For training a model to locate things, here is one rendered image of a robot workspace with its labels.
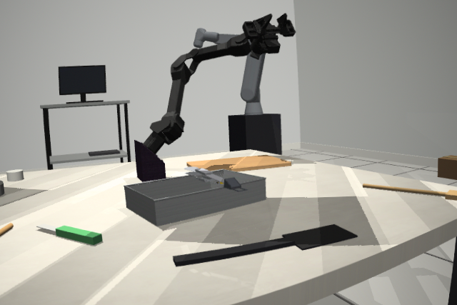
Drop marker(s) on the light brown wooden board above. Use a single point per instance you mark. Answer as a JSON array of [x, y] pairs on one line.
[[247, 163]]

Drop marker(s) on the wooden spatula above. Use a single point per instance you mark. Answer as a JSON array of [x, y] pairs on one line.
[[451, 194]]

